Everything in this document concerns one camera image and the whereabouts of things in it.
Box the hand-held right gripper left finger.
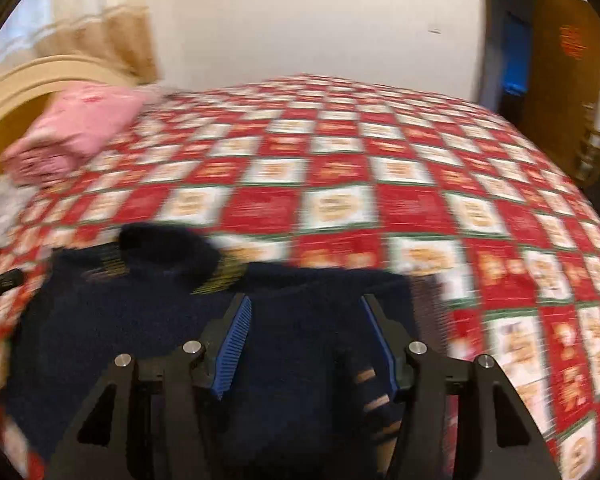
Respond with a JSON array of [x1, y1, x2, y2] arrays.
[[45, 292, 254, 480]]

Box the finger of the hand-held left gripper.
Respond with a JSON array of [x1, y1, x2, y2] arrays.
[[0, 269, 26, 307]]

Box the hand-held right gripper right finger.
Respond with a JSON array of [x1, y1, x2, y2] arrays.
[[360, 294, 564, 480]]

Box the navy patterned knit sweater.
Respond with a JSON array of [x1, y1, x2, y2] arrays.
[[2, 222, 453, 480]]

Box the pale floral pillow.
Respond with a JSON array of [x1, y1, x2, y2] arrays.
[[0, 175, 31, 261]]

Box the folded pink quilt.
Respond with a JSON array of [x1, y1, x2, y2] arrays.
[[0, 84, 152, 179]]

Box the red checked printed blanket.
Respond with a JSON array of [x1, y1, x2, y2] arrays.
[[0, 74, 600, 480]]

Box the cream and brown bed headboard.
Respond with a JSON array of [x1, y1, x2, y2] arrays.
[[0, 55, 146, 161]]

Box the beige patterned curtain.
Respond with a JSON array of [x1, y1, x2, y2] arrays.
[[0, 0, 159, 84]]

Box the wooden chair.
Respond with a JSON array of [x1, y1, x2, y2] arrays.
[[575, 105, 600, 187]]

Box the brown wooden door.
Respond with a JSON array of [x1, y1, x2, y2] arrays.
[[522, 0, 600, 137]]

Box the red paper door decoration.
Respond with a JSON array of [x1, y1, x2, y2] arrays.
[[560, 25, 589, 59]]

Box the dark wooden door frame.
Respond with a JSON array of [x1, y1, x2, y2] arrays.
[[482, 0, 541, 122]]

